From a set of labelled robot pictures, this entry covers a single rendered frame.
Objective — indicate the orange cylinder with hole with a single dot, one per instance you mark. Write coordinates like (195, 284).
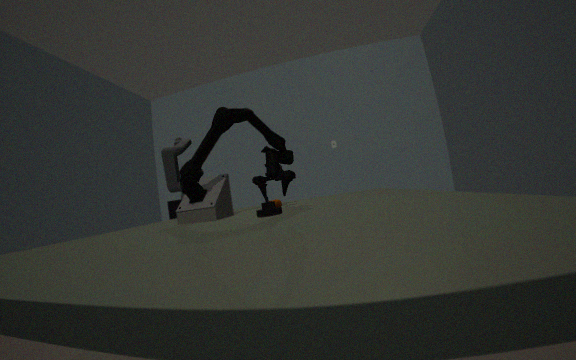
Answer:
(277, 203)

